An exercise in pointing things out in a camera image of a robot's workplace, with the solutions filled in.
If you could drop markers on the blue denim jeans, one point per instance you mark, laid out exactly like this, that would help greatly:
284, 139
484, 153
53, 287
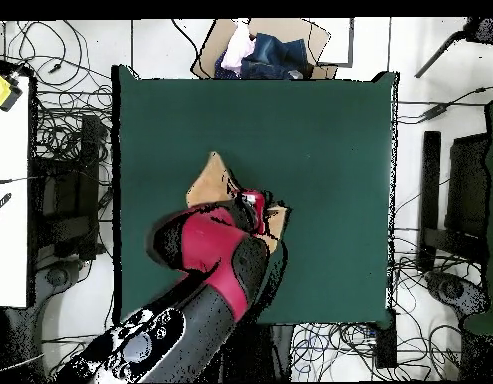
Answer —
278, 56

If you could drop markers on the brown cardboard box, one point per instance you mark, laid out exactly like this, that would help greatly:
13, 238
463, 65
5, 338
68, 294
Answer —
310, 44

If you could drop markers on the black rectangular box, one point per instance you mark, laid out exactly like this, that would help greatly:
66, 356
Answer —
386, 344

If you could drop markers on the pale pink garment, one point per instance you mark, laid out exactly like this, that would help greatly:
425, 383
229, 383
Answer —
236, 52

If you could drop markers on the black chair frame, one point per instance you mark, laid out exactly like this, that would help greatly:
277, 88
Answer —
90, 160
430, 180

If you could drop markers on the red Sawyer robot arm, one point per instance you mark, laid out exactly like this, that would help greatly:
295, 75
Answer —
214, 248

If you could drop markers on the white side table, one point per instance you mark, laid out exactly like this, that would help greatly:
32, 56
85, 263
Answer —
8, 240

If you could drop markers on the black tripod stand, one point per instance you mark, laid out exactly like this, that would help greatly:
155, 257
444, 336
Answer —
486, 30

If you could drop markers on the yellow emergency stop button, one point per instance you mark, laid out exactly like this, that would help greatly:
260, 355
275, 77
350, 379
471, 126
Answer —
0, 90

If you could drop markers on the dark green table cloth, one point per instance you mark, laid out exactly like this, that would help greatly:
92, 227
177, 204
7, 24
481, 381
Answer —
330, 200

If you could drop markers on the tan terry towel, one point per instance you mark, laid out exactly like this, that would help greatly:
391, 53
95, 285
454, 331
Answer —
210, 184

